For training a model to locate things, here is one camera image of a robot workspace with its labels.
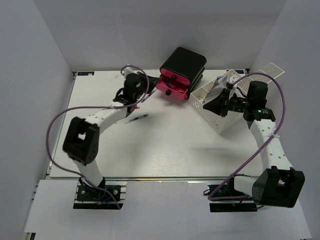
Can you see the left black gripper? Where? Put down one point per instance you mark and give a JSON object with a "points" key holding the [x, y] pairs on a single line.
{"points": [[151, 82]]}

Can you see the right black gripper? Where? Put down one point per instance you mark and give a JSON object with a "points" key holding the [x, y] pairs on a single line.
{"points": [[217, 105]]}

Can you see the green pen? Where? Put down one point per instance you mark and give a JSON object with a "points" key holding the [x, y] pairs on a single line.
{"points": [[148, 95]]}

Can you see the black pink drawer organizer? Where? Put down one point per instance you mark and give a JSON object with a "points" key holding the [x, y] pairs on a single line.
{"points": [[183, 69]]}

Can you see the blue clear pen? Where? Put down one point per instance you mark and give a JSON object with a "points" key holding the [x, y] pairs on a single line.
{"points": [[136, 118]]}

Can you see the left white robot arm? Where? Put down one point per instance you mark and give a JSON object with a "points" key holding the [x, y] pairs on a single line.
{"points": [[81, 143]]}

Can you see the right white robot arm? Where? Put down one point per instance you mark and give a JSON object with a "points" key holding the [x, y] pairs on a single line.
{"points": [[280, 184]]}

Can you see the white plastic file rack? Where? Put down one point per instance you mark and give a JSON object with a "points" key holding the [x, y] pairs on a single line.
{"points": [[252, 86]]}

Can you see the blue sticker label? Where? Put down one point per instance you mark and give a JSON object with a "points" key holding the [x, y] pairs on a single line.
{"points": [[85, 73]]}

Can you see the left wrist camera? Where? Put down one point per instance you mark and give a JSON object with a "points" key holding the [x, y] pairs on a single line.
{"points": [[126, 70]]}

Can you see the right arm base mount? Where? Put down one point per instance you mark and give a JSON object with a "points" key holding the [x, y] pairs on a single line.
{"points": [[228, 200]]}

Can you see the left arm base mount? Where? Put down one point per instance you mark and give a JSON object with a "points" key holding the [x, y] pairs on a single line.
{"points": [[90, 198]]}

